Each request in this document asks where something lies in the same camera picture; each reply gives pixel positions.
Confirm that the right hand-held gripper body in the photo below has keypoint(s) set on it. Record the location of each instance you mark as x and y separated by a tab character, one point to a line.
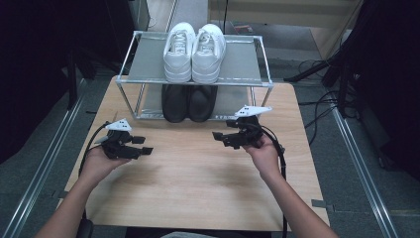
247	132

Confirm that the grey cabinet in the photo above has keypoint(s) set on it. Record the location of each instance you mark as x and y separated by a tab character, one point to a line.
140	13

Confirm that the black curtain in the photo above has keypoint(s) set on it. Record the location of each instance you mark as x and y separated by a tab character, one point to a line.
33	66
389	66

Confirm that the black slipper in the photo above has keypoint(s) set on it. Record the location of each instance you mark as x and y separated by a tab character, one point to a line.
174	104
202	104

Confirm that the person's grey clothing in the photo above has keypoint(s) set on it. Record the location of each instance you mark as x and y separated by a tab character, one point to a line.
189	235

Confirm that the small red floor item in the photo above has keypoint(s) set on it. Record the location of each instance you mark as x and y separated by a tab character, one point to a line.
242	29

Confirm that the person's right hand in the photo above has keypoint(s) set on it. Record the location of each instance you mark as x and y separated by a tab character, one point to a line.
267	158

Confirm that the person's left hand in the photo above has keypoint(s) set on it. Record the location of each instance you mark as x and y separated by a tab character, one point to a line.
95	165

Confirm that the wooden cabinet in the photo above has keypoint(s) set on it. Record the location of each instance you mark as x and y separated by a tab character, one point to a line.
280	13

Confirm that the metal floor rail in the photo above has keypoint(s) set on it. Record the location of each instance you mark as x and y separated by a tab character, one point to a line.
44	165
171	13
360	165

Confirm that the black tripod stand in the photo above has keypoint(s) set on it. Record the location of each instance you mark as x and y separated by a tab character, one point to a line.
341	82

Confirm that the white sneaker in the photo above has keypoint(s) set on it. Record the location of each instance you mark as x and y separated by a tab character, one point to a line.
178	62
208	62

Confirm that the grey tape piece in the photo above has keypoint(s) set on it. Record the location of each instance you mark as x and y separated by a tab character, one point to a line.
59	194
323	205

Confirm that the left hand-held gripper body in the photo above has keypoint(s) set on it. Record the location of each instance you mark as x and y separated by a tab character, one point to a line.
119	125

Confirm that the metal shoe rack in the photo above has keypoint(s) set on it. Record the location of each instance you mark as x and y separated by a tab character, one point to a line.
244	62

